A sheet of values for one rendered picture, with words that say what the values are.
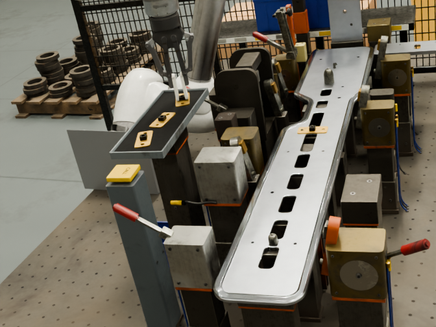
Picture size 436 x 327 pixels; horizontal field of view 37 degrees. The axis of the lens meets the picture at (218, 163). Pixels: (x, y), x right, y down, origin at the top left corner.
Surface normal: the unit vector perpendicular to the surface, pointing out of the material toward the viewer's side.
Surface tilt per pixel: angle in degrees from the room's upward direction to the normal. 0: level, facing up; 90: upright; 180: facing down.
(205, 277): 90
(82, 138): 90
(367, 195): 0
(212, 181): 90
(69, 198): 0
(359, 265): 90
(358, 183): 0
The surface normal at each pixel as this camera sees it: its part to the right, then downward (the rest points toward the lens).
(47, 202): -0.17, -0.87
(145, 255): -0.28, 0.50
